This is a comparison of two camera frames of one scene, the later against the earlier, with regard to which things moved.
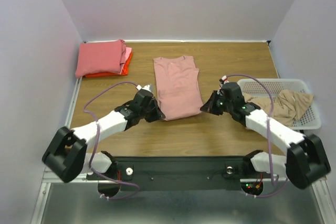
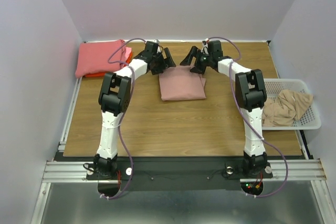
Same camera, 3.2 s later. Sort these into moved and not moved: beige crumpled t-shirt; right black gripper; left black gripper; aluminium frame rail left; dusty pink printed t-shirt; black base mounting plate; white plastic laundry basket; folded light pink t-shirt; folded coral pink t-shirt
Moved: left black gripper; dusty pink printed t-shirt; right black gripper
Not moved: white plastic laundry basket; folded coral pink t-shirt; beige crumpled t-shirt; black base mounting plate; folded light pink t-shirt; aluminium frame rail left
